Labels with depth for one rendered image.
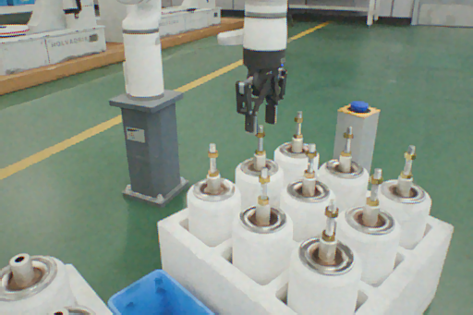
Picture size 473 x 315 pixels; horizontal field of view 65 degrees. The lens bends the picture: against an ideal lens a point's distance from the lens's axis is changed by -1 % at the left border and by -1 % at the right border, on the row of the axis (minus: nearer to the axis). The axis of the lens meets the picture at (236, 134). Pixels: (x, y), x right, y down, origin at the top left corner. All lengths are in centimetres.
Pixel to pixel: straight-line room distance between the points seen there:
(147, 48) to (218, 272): 58
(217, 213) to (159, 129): 43
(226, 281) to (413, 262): 30
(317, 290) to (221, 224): 21
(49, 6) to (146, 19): 196
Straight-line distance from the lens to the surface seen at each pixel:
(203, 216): 65
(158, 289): 74
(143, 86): 100
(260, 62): 64
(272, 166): 75
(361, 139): 89
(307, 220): 66
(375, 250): 61
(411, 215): 70
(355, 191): 75
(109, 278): 91
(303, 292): 54
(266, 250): 58
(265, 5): 63
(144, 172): 107
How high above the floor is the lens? 60
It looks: 23 degrees down
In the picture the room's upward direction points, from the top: straight up
